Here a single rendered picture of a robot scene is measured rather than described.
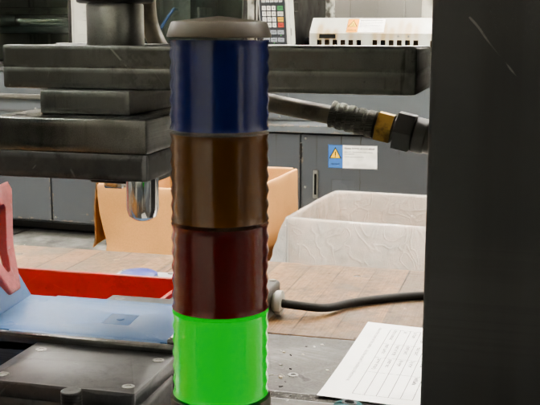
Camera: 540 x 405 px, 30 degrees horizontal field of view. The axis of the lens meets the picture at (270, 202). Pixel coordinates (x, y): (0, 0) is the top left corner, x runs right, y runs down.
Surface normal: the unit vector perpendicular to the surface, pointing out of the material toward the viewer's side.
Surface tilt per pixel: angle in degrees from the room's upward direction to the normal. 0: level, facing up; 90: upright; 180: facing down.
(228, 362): 76
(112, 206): 90
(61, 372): 0
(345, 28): 49
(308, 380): 0
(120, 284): 90
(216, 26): 72
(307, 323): 0
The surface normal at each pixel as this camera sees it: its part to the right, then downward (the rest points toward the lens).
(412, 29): -0.23, -0.53
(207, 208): -0.18, -0.07
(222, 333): 0.07, -0.07
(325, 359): 0.00, -0.99
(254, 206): 0.73, -0.13
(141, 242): -0.34, 0.07
